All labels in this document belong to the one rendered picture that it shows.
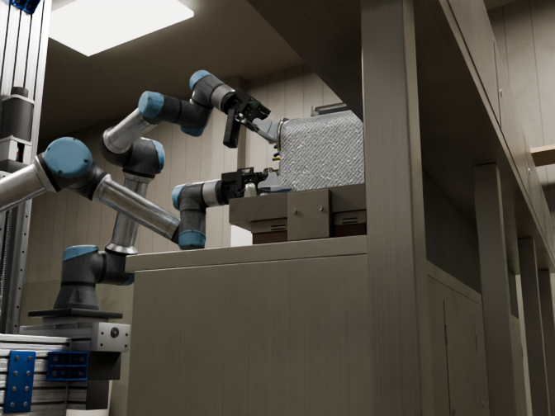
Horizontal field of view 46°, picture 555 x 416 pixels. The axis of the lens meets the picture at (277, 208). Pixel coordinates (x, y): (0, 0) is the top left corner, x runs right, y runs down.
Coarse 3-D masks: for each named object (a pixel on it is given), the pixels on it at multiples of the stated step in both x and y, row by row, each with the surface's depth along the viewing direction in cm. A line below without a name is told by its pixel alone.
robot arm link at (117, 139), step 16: (144, 96) 191; (160, 96) 192; (144, 112) 190; (160, 112) 191; (176, 112) 194; (112, 128) 218; (128, 128) 204; (144, 128) 200; (112, 144) 215; (128, 144) 214; (112, 160) 222
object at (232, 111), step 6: (234, 108) 190; (228, 114) 190; (234, 114) 189; (228, 120) 190; (234, 120) 189; (228, 126) 189; (234, 126) 189; (228, 132) 189; (234, 132) 190; (228, 138) 188; (234, 138) 189; (228, 144) 188; (234, 144) 190
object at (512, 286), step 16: (432, 192) 178; (432, 208) 176; (448, 208) 198; (432, 224) 174; (448, 224) 196; (464, 224) 221; (432, 240) 172; (448, 240) 193; (464, 240) 218; (432, 256) 170; (448, 256) 190; (464, 256) 215; (448, 272) 188; (464, 272) 212; (512, 272) 345; (480, 288) 239; (512, 288) 337; (512, 304) 330
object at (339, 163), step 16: (336, 144) 170; (352, 144) 168; (288, 160) 176; (304, 160) 174; (320, 160) 171; (336, 160) 169; (352, 160) 168; (288, 176) 175; (304, 176) 173; (320, 176) 170; (336, 176) 168; (352, 176) 167
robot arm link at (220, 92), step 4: (224, 84) 194; (216, 88) 192; (220, 88) 192; (224, 88) 192; (228, 88) 192; (216, 92) 192; (220, 92) 191; (224, 92) 191; (228, 92) 191; (212, 96) 193; (216, 96) 192; (220, 96) 191; (224, 96) 191; (212, 100) 193; (216, 100) 192; (220, 100) 191; (212, 104) 194; (216, 104) 192; (220, 104) 191; (216, 108) 195; (220, 108) 193
